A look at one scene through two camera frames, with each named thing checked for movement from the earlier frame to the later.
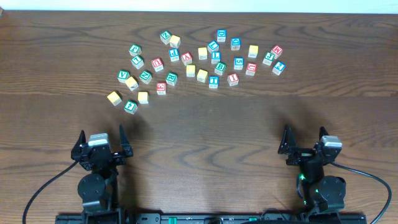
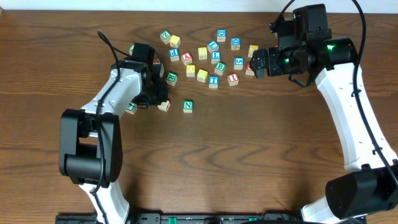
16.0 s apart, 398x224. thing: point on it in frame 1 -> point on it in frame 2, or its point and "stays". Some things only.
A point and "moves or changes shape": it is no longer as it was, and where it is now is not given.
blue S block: (238, 63) stays
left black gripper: (116, 156) -> (160, 94)
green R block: (171, 78) stays
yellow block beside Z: (175, 41) stays
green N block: (145, 76) moves or changes shape
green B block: (219, 68) stays
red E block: (161, 88) moves or changes shape
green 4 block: (130, 106) stays
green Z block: (165, 37) stays
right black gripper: (301, 154) -> (266, 62)
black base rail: (211, 218) stays
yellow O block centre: (190, 70) stays
